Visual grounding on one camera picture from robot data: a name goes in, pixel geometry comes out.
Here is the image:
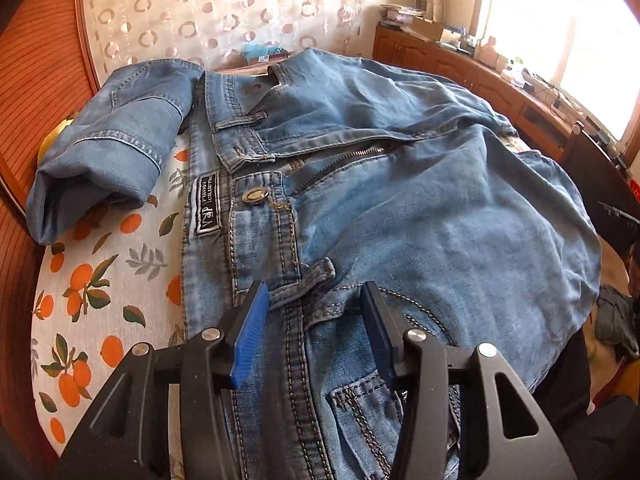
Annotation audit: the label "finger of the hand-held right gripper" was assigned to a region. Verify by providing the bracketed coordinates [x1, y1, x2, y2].
[597, 201, 640, 223]
[562, 121, 640, 206]

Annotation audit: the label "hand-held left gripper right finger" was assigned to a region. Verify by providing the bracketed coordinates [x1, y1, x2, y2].
[359, 280, 576, 480]

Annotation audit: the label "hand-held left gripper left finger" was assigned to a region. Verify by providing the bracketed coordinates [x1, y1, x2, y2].
[55, 280, 271, 480]

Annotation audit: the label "blue denim pants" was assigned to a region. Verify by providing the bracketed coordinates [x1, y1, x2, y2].
[182, 47, 603, 480]
[26, 60, 206, 246]

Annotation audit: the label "grey cloth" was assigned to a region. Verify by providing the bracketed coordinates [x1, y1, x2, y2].
[595, 285, 640, 361]

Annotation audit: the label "row of small bottles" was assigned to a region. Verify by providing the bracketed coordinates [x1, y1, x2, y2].
[460, 30, 533, 87]

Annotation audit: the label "brown wooden cabinet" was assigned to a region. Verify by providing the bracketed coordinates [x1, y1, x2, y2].
[372, 22, 640, 176]

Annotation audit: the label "cardboard box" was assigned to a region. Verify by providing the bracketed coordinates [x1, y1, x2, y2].
[410, 17, 459, 44]

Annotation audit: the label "person's leg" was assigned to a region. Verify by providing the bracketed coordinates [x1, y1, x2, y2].
[530, 330, 640, 480]

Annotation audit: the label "stack of books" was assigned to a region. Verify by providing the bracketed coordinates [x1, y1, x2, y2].
[379, 4, 426, 27]

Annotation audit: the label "yellow plush toy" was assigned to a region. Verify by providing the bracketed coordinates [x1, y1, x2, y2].
[39, 116, 76, 157]

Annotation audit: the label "blue bag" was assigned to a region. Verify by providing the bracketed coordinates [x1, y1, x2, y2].
[242, 42, 292, 64]

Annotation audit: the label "circle pattern lace curtain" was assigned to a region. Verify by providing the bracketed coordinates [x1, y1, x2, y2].
[85, 0, 381, 73]

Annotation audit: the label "wooden headboard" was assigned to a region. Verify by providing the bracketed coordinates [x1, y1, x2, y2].
[0, 0, 101, 461]

